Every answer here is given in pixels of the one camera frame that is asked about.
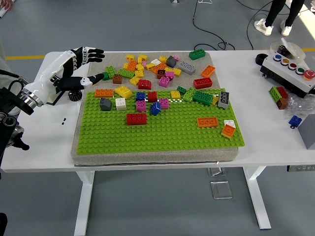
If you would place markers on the person's hand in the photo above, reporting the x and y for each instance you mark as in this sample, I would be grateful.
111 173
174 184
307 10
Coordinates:
6 3

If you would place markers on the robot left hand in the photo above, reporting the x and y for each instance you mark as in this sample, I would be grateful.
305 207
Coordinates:
49 73

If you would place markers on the pink two-by-two brick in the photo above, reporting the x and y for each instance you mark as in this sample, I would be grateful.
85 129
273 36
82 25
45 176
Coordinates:
141 106
164 103
169 74

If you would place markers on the red two-by-four brick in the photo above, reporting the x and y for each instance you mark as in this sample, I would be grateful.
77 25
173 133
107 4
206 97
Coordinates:
136 119
202 83

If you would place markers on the small dark green brick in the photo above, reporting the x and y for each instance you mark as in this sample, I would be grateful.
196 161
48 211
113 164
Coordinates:
106 76
181 90

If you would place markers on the orange two-by-four brick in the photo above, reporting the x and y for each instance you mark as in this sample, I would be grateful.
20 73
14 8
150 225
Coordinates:
104 93
207 122
208 71

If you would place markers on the brown two-by-two brick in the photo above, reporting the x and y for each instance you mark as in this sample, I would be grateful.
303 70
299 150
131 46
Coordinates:
117 79

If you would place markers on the lime green two-by-four brick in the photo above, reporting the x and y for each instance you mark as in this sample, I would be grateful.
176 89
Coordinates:
125 73

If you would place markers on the yellow curved brick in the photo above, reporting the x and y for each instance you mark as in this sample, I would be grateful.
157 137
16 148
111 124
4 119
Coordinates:
123 92

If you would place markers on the white two-by-two brick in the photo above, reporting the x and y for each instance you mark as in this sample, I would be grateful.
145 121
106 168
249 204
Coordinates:
120 104

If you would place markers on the blue two-by-two brick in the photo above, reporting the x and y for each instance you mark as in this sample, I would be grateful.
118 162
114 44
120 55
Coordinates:
140 96

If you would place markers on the yellow L-shaped brick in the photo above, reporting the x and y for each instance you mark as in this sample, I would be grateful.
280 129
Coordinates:
142 57

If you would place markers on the small pink brick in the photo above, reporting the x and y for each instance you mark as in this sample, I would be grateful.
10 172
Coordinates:
176 58
144 63

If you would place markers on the red curved brick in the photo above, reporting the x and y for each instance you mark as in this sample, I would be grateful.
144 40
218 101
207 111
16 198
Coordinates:
144 84

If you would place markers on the red two-by-two brick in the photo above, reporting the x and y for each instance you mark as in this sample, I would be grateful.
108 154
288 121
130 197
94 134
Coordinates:
152 97

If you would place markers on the large orange brick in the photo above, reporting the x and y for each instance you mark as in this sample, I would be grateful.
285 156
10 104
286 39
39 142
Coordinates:
160 67

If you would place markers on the magenta two-by-two brick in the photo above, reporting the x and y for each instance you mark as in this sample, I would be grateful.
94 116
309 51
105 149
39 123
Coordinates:
164 81

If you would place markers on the dark grey sloped brick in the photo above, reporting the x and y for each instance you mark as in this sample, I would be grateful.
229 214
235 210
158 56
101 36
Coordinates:
171 62

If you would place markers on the yellow two-by-two brick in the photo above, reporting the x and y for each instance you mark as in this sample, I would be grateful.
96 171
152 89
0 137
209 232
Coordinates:
175 95

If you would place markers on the grey two-by-four brick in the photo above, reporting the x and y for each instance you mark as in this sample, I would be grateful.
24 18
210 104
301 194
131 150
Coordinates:
186 67
223 99

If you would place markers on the green studded baseplate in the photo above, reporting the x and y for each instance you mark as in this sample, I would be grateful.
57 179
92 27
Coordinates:
172 140

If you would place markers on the dark green two-by-four brick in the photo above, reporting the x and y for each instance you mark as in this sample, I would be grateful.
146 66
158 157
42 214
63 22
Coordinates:
203 97
197 54

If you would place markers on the small yellow brick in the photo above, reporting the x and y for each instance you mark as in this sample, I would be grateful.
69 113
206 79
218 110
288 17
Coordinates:
215 100

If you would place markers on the orange and yellow brick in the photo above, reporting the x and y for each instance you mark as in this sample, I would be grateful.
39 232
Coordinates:
227 131

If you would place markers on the blue brick with keyring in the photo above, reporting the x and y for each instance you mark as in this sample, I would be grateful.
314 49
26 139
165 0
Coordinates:
294 120

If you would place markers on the black gear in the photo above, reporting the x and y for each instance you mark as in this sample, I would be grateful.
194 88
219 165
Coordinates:
74 96

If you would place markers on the white table leg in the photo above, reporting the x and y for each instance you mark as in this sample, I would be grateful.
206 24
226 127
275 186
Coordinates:
83 204
257 196

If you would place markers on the small clear plastic case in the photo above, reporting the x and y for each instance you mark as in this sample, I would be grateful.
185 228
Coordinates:
215 171

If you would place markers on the large clear plastic case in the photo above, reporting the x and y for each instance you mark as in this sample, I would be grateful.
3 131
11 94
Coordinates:
221 190

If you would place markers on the white push-button control box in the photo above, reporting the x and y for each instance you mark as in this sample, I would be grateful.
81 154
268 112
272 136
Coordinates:
285 73

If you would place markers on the clear plastic container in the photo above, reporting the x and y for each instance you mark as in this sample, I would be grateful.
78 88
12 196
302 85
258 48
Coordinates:
296 52

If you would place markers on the clear plastic bag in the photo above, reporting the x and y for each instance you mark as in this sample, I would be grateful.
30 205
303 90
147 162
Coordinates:
299 105

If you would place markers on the grey box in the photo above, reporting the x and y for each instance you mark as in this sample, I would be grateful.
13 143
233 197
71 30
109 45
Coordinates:
308 132

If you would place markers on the table height control panel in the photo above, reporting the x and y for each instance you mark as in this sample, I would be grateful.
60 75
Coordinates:
300 168

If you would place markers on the white desk frame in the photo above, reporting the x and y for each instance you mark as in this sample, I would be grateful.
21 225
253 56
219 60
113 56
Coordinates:
3 12

